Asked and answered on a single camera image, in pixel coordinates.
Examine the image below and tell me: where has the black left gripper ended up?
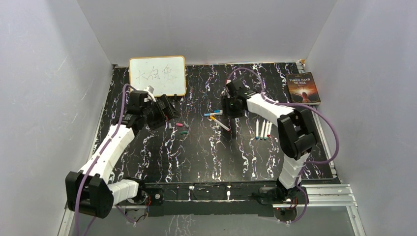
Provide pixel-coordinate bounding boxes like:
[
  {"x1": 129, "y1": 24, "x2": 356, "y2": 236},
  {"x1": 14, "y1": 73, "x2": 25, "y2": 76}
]
[{"x1": 142, "y1": 96, "x2": 180, "y2": 131}]

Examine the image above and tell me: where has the yellow capped marker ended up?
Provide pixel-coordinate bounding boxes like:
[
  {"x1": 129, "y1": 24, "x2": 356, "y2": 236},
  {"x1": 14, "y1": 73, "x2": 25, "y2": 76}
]
[{"x1": 209, "y1": 116, "x2": 230, "y2": 131}]

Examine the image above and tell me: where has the red white marker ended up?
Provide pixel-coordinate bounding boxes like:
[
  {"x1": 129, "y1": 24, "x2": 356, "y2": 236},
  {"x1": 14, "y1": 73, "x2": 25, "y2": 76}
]
[{"x1": 267, "y1": 122, "x2": 272, "y2": 137}]

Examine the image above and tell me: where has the pink capped marker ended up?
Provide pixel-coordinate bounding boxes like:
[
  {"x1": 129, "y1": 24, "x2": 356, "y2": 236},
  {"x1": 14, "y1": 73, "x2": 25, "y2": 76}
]
[{"x1": 255, "y1": 119, "x2": 259, "y2": 140}]

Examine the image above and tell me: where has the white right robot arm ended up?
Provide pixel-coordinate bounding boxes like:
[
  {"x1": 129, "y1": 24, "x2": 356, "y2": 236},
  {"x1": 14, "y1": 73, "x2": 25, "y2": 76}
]
[{"x1": 221, "y1": 79, "x2": 318, "y2": 204}]

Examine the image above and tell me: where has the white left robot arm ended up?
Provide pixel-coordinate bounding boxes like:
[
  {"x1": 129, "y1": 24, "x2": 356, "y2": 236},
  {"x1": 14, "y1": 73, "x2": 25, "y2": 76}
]
[{"x1": 65, "y1": 90, "x2": 179, "y2": 218}]

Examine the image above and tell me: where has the small whiteboard with writing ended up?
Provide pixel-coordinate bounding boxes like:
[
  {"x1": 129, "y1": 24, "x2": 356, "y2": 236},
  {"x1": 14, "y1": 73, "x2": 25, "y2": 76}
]
[{"x1": 128, "y1": 56, "x2": 187, "y2": 97}]

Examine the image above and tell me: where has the dark paperback book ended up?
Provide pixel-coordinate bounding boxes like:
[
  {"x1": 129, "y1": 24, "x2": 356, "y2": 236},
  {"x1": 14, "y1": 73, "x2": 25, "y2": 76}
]
[{"x1": 286, "y1": 72, "x2": 321, "y2": 105}]

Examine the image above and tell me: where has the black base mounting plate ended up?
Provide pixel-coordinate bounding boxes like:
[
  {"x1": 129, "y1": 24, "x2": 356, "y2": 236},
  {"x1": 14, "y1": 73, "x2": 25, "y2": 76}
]
[{"x1": 143, "y1": 181, "x2": 284, "y2": 218}]

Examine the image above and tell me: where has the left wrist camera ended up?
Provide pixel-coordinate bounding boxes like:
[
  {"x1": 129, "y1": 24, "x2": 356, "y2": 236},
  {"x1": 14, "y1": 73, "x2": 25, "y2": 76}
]
[{"x1": 144, "y1": 86, "x2": 156, "y2": 102}]

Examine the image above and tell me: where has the aluminium frame rail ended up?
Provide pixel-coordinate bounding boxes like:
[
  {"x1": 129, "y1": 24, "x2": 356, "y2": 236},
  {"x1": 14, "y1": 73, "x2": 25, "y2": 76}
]
[{"x1": 79, "y1": 182, "x2": 357, "y2": 214}]

